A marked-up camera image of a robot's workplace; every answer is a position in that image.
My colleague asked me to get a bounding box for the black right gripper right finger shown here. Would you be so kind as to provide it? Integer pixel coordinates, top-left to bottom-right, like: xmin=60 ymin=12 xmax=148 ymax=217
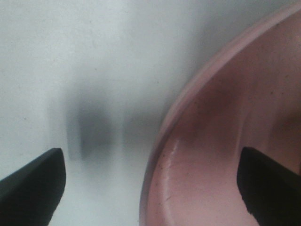
xmin=237 ymin=147 xmax=301 ymax=226

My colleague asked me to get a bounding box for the pink round plate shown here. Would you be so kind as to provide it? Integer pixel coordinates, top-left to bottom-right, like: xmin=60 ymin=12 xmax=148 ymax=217
xmin=139 ymin=1 xmax=301 ymax=226

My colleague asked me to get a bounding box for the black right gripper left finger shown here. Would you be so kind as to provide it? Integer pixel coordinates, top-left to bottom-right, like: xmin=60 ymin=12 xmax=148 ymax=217
xmin=0 ymin=148 xmax=66 ymax=226

